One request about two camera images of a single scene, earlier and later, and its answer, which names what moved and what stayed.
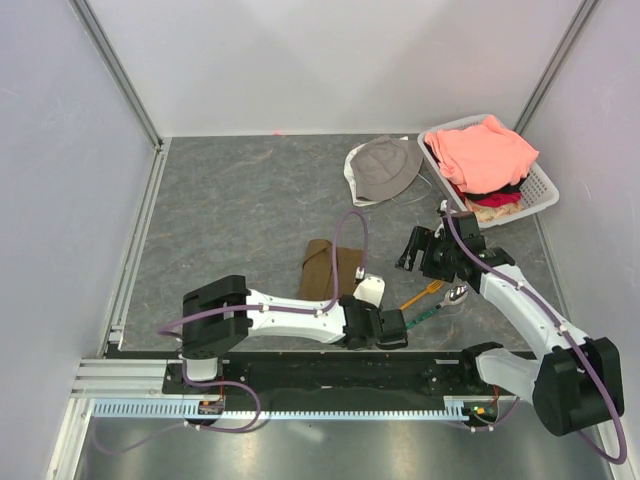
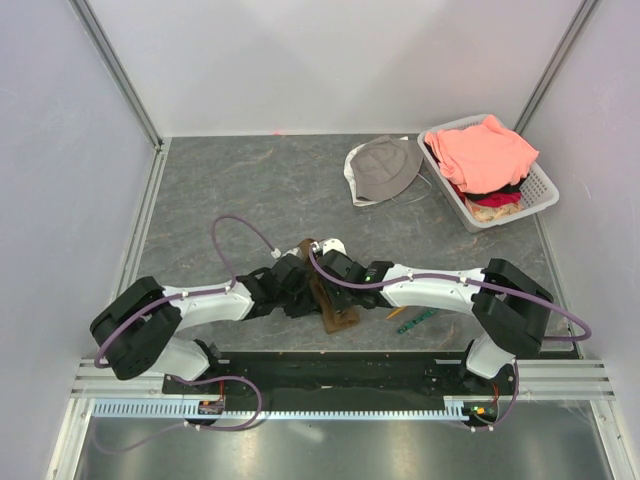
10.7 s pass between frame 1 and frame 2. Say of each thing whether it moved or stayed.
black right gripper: moved
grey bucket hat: stayed
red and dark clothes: stayed
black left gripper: moved
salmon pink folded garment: stayed
